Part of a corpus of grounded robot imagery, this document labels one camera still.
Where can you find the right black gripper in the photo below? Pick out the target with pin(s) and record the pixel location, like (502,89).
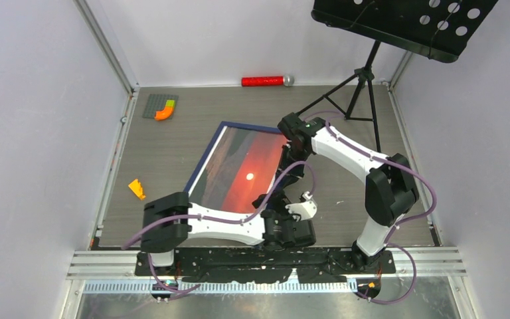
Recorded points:
(283,165)

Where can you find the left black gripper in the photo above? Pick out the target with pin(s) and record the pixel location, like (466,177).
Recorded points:
(291,218)

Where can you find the blue wooden picture frame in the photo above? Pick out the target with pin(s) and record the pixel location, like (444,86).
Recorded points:
(238,166)

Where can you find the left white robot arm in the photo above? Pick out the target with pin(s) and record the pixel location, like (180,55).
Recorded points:
(171,220)

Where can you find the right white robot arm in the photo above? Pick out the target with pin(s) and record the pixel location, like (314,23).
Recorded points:
(390,188)

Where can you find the red toy microphone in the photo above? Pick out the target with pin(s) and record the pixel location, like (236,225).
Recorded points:
(285,80)

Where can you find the green toy brick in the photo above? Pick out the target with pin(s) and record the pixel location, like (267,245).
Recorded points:
(170,103)

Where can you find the orange curved toy block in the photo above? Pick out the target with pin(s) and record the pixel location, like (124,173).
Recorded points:
(165,113)

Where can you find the grey building baseplate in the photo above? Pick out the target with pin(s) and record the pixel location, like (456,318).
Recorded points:
(156,102)

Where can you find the yellow toy block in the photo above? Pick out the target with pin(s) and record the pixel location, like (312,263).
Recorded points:
(137,189)

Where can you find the black music stand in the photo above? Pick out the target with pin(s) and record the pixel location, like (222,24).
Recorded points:
(437,30)

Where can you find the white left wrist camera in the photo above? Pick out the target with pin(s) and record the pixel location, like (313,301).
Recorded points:
(305,209)

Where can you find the aluminium front rail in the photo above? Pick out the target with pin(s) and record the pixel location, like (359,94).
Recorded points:
(114,271)

